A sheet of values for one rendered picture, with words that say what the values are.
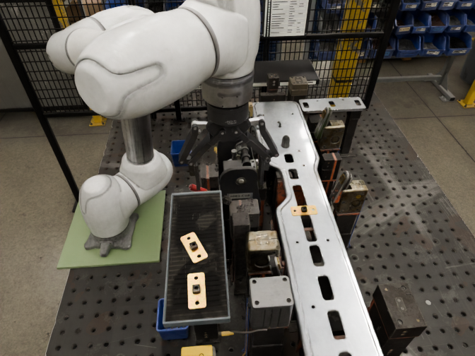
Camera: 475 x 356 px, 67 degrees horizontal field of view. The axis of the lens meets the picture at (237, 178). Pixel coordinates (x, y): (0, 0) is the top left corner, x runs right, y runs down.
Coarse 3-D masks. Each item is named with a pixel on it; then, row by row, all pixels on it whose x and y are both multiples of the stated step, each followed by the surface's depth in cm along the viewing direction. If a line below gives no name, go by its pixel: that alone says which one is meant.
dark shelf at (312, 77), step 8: (256, 64) 183; (264, 64) 183; (272, 64) 183; (280, 64) 183; (288, 64) 183; (296, 64) 183; (304, 64) 183; (256, 72) 177; (264, 72) 177; (272, 72) 177; (280, 72) 177; (288, 72) 177; (296, 72) 177; (304, 72) 177; (312, 72) 177; (256, 80) 172; (264, 80) 172; (280, 80) 172; (288, 80) 172; (312, 80) 172; (200, 88) 170
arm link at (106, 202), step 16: (96, 176) 130; (112, 176) 137; (80, 192) 128; (96, 192) 125; (112, 192) 128; (128, 192) 134; (80, 208) 131; (96, 208) 126; (112, 208) 129; (128, 208) 135; (96, 224) 130; (112, 224) 133
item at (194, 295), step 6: (192, 276) 80; (198, 276) 80; (192, 282) 79; (198, 282) 79; (204, 282) 79; (192, 288) 77; (198, 288) 77; (204, 288) 78; (192, 294) 77; (198, 294) 77; (204, 294) 77; (192, 300) 76; (198, 300) 76; (204, 300) 76; (192, 306) 75; (198, 306) 75; (204, 306) 75
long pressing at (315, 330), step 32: (288, 128) 149; (288, 192) 121; (320, 192) 122; (288, 224) 112; (320, 224) 112; (288, 256) 103; (352, 288) 96; (320, 320) 90; (352, 320) 90; (320, 352) 84; (352, 352) 84
